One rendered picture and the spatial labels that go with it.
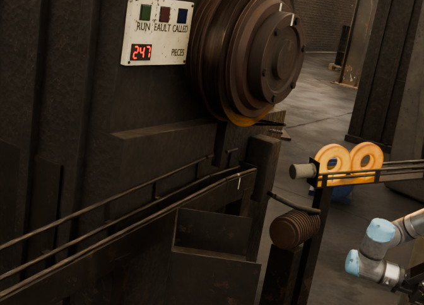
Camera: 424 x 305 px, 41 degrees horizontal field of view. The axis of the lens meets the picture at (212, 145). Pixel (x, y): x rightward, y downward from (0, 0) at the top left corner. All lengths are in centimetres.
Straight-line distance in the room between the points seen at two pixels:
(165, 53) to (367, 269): 88
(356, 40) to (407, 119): 629
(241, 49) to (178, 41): 18
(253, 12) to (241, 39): 9
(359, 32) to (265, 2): 899
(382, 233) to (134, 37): 91
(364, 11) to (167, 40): 918
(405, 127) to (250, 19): 298
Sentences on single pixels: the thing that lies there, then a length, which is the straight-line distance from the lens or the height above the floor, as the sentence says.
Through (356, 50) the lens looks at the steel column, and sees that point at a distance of 1069.
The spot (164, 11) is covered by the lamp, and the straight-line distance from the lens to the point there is 157.
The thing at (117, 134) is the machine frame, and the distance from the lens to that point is 154.
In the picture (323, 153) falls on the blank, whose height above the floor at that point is 75.
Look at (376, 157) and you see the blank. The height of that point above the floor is 75.
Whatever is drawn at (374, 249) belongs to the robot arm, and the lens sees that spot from 176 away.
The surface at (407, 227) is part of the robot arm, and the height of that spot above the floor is 69.
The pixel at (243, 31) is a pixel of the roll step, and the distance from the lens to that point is 164.
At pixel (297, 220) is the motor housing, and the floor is 53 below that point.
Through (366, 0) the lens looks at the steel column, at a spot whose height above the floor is 155.
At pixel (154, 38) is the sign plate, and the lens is 156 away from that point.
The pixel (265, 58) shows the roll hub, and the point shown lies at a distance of 165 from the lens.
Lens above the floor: 128
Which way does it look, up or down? 15 degrees down
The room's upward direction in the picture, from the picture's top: 9 degrees clockwise
